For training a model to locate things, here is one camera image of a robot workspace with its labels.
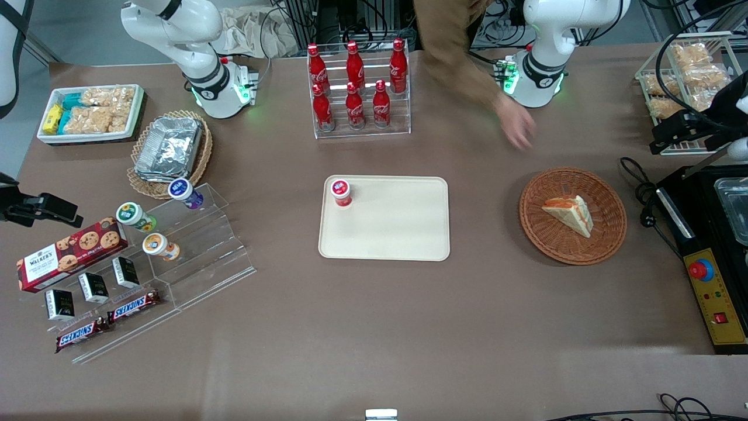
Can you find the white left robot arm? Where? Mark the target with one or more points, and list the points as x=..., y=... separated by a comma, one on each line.
x=549, y=35

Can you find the white rectangular snack tray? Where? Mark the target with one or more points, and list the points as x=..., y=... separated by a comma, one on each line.
x=137, y=114

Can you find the small white metal bracket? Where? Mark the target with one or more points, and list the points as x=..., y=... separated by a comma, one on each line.
x=381, y=415

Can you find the teal snack packet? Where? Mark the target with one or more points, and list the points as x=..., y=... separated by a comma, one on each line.
x=63, y=121
x=73, y=101

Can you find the triangle sandwich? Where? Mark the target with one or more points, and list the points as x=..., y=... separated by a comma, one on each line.
x=570, y=215

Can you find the red-capped yogurt bottle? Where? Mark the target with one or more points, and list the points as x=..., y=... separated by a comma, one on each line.
x=340, y=192

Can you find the clear bag of puffed snacks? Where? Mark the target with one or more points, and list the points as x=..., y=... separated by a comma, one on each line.
x=691, y=55
x=663, y=107
x=701, y=99
x=653, y=85
x=706, y=76

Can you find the clear acrylic bottle rack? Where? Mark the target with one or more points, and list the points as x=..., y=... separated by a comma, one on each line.
x=397, y=114

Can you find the light tan wicker basket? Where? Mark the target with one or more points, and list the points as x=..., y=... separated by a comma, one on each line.
x=140, y=184

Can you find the small black carton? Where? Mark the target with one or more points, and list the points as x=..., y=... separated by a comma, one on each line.
x=93, y=287
x=125, y=272
x=59, y=304

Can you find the yellow snack packet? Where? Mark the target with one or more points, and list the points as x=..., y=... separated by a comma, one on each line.
x=52, y=118

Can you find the red Walkers cookie box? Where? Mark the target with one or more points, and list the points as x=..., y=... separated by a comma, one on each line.
x=70, y=254

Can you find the cream plastic tray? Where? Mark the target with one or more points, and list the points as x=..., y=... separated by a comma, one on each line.
x=397, y=225

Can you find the person's bare hand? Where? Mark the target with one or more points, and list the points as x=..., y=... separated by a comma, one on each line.
x=517, y=126

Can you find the clear acrylic stepped display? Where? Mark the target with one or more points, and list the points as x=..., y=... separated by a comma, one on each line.
x=210, y=251

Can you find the clear rice cracker packet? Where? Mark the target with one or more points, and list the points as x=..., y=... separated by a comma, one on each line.
x=93, y=120
x=108, y=96

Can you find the purple-capped yogurt bottle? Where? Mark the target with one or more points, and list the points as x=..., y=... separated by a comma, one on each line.
x=182, y=191

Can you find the forearm in brown sleeve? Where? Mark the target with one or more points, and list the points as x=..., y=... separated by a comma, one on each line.
x=453, y=47

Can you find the stack of foil containers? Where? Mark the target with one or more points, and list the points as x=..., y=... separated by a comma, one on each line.
x=169, y=146

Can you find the red cola bottle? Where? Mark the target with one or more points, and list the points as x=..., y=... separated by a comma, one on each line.
x=317, y=69
x=322, y=111
x=398, y=67
x=355, y=65
x=381, y=106
x=355, y=108

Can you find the clear plastic container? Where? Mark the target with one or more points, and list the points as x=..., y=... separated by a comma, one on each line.
x=733, y=210

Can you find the aluminium frame rack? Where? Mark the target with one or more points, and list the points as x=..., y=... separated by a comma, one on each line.
x=327, y=23

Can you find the crumpled beige cloth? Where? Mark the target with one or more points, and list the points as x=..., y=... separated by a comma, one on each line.
x=257, y=32

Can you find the green-capped yogurt bottle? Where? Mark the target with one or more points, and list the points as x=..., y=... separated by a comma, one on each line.
x=131, y=214

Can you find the brown round wicker basket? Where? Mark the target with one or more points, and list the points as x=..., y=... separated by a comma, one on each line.
x=555, y=248

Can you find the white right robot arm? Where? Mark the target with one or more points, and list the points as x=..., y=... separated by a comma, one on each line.
x=198, y=70

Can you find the Snickers chocolate bar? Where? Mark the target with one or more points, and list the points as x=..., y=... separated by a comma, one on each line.
x=80, y=335
x=133, y=306

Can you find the orange-capped yogurt bottle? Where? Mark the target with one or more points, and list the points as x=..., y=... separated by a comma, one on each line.
x=156, y=244

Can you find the yellow control box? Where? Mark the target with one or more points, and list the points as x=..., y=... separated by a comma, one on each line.
x=721, y=292

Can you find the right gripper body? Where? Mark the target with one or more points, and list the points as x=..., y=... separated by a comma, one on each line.
x=8, y=204

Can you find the black tabletop machine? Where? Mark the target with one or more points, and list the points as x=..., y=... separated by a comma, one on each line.
x=701, y=216

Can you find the red emergency stop button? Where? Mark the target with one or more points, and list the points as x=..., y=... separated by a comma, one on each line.
x=700, y=270

